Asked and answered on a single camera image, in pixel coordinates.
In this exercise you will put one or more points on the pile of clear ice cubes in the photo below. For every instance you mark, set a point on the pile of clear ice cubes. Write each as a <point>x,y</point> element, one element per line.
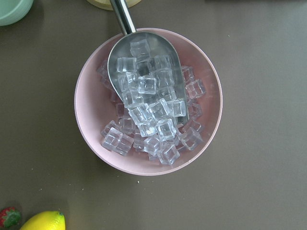
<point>158,112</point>

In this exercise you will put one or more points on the metal ice scoop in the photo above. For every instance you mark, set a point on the metal ice scoop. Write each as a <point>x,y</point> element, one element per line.
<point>159,49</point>

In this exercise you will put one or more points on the pink bowl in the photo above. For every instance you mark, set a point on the pink bowl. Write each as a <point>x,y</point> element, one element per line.
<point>94,109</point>

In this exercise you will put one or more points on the wooden cup stand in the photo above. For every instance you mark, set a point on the wooden cup stand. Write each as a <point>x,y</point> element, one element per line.
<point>106,4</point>

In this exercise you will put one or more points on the yellow lemon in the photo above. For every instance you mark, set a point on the yellow lemon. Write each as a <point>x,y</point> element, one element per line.
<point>47,220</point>

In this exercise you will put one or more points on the mint green bowl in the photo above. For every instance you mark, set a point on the mint green bowl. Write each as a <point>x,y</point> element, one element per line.
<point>12,11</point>

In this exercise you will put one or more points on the red strawberry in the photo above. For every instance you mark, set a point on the red strawberry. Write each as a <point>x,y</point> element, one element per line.
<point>9,216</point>

